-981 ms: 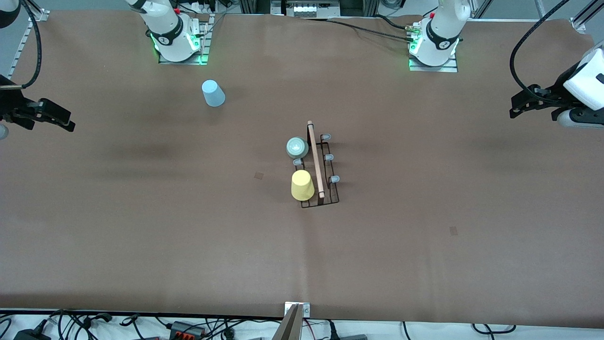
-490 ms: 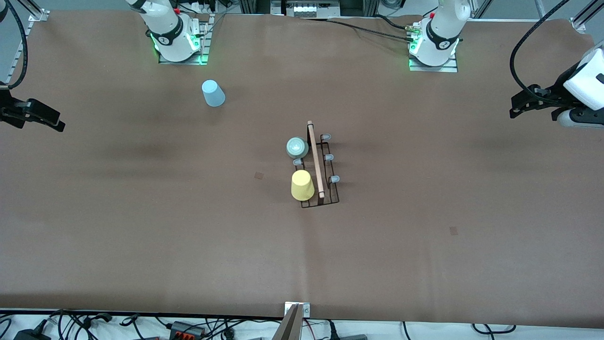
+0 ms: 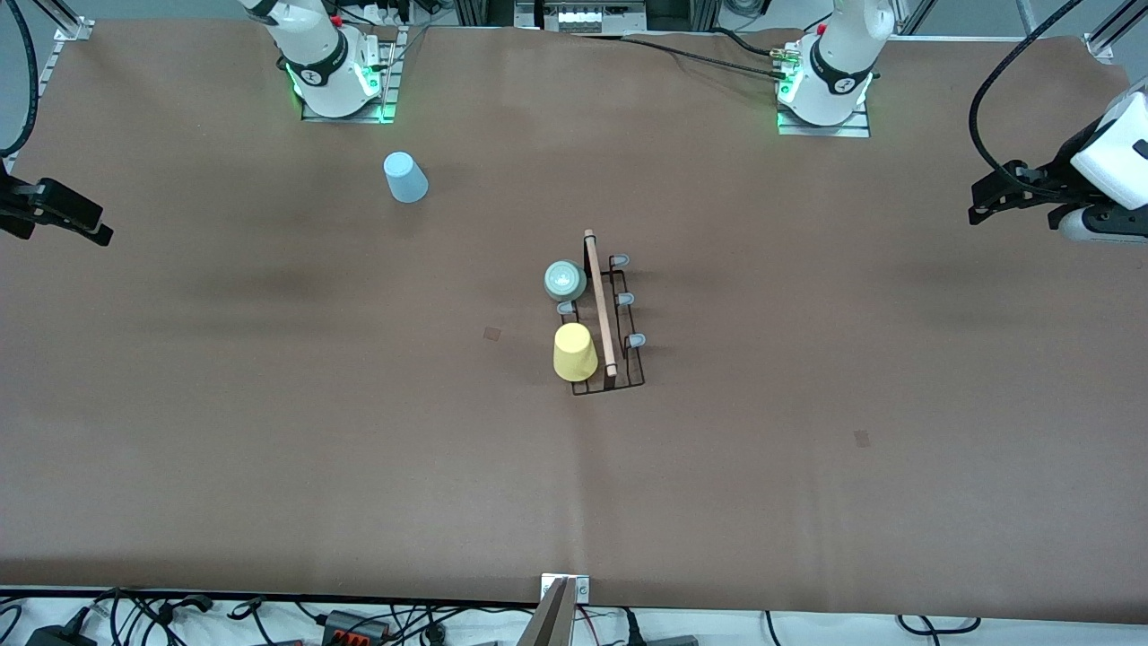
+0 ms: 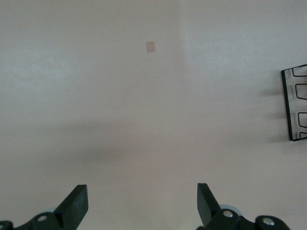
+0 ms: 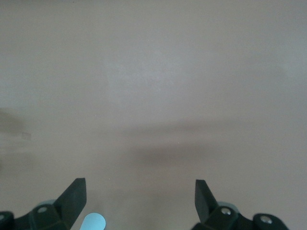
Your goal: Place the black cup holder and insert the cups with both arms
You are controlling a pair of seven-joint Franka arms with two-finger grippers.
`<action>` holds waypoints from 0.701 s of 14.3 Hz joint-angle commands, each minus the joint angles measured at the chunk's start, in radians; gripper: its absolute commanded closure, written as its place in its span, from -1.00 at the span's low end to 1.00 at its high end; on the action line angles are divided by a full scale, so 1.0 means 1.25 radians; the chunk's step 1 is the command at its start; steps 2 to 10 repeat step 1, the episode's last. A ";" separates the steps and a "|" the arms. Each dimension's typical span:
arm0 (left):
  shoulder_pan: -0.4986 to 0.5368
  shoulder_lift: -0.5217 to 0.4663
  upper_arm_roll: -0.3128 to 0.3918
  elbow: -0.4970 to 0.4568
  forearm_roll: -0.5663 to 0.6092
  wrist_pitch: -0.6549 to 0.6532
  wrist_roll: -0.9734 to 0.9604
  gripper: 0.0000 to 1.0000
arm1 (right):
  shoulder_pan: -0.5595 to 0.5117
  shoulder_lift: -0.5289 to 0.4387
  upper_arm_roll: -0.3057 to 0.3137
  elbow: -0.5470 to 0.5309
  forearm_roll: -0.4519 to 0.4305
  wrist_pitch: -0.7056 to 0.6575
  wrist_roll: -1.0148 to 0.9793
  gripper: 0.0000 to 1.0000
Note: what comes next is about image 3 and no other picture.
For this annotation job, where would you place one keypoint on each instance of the aluminium camera mount bar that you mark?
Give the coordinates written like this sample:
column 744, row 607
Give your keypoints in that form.
column 552, row 619

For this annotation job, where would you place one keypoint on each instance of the black power adapter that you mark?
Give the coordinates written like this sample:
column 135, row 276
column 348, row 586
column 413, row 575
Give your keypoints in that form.
column 58, row 637

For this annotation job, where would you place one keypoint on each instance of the black connector box orange clips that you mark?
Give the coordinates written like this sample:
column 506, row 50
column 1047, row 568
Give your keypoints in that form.
column 354, row 628

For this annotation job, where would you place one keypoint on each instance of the light blue plastic cup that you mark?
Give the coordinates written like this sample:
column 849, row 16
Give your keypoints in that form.
column 406, row 179

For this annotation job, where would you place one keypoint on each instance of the brown paper table cover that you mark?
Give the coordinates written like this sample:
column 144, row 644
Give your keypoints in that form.
column 628, row 493

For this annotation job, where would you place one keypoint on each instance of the yellow plastic cup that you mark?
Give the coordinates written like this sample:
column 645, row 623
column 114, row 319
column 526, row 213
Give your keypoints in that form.
column 575, row 354

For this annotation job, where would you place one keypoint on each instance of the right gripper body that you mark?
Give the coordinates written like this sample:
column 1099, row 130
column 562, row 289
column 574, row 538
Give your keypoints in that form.
column 13, row 199

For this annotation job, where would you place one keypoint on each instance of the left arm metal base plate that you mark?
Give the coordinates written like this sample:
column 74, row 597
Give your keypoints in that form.
column 821, row 130

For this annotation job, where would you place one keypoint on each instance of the pale green plastic cup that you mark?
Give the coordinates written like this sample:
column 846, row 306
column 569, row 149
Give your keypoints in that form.
column 565, row 280

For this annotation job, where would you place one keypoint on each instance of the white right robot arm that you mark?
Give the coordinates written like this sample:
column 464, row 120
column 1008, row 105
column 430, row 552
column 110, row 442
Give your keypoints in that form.
column 318, row 45

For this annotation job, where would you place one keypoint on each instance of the flat grey box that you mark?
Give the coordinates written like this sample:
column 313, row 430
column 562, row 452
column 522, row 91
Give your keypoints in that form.
column 671, row 641

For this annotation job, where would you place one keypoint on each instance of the grey power strip box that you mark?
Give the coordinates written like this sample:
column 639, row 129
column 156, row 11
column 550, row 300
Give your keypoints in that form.
column 583, row 16

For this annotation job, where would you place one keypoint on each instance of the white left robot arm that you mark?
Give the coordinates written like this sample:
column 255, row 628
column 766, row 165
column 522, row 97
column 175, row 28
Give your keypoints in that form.
column 839, row 63

